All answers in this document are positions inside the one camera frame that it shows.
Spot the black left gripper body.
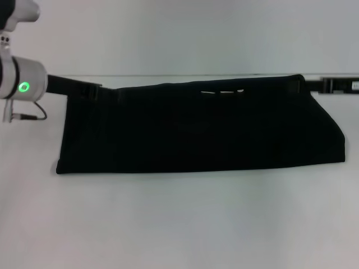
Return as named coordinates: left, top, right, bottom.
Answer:
left=44, top=73, right=103, bottom=98

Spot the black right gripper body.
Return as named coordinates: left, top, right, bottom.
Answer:
left=318, top=77, right=359, bottom=96

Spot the black shirt with FREE print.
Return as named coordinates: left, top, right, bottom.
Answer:
left=56, top=73, right=346, bottom=175

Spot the grey left gripper cable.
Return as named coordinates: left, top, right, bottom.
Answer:
left=2, top=99, right=48, bottom=123

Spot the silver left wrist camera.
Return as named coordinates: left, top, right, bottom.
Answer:
left=0, top=0, right=42, bottom=51

